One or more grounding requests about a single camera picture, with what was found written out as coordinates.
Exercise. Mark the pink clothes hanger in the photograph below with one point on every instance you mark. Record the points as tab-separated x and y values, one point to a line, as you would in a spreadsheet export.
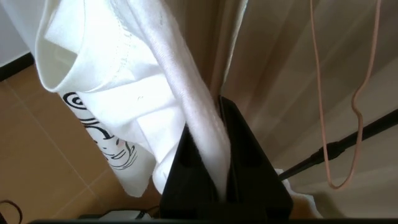
317	77

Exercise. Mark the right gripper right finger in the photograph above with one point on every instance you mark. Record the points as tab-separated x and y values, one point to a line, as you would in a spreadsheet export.
258	186

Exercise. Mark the black clothes rack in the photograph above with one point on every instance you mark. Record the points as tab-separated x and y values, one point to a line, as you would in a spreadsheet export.
342	144

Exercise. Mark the white printed shirt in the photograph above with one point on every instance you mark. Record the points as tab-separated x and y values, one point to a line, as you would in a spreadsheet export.
130	77

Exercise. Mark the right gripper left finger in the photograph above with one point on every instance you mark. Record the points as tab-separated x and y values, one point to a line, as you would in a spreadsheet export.
183	186

